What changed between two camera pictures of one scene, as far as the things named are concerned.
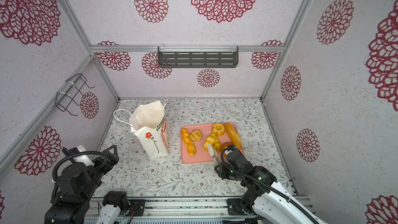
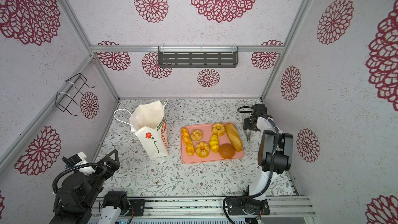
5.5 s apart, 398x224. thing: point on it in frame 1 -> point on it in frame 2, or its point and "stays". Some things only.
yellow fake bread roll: (196, 135) stays
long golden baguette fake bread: (234, 135) stays
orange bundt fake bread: (210, 140) -> (202, 149)
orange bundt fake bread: (218, 129) stays
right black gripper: (226, 156) -> (249, 123)
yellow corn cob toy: (216, 143) stays
